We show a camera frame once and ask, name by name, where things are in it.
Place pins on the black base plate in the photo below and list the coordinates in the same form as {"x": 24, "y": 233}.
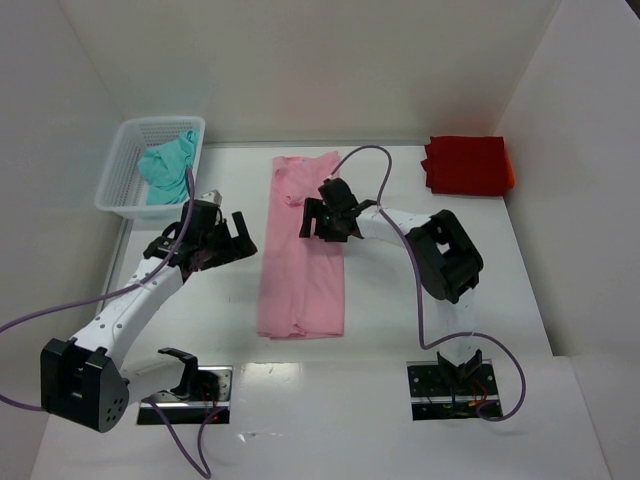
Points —
{"x": 432, "y": 399}
{"x": 211, "y": 394}

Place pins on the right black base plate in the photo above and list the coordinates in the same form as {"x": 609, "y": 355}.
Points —
{"x": 432, "y": 399}

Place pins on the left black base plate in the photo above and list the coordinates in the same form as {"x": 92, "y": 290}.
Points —
{"x": 211, "y": 394}

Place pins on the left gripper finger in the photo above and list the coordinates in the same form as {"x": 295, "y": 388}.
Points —
{"x": 213, "y": 258}
{"x": 241, "y": 243}

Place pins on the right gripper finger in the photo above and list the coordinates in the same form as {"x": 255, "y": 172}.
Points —
{"x": 313, "y": 222}
{"x": 330, "y": 234}

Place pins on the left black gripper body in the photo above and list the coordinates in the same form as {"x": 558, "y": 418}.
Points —
{"x": 230, "y": 242}

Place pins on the red folded t shirt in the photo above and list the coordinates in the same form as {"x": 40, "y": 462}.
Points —
{"x": 468, "y": 166}

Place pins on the teal t shirt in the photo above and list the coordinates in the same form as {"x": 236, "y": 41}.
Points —
{"x": 164, "y": 167}

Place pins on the white plastic basket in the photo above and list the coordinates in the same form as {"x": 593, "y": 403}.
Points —
{"x": 121, "y": 189}

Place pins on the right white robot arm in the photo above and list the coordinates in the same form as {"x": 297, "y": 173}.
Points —
{"x": 445, "y": 262}

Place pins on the pink polo shirt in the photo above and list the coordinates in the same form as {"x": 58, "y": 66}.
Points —
{"x": 302, "y": 285}

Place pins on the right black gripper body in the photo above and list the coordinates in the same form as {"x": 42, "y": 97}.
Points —
{"x": 317, "y": 220}

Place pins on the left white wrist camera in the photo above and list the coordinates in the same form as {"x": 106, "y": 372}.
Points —
{"x": 213, "y": 196}

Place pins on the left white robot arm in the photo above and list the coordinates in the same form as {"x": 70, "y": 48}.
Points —
{"x": 84, "y": 379}

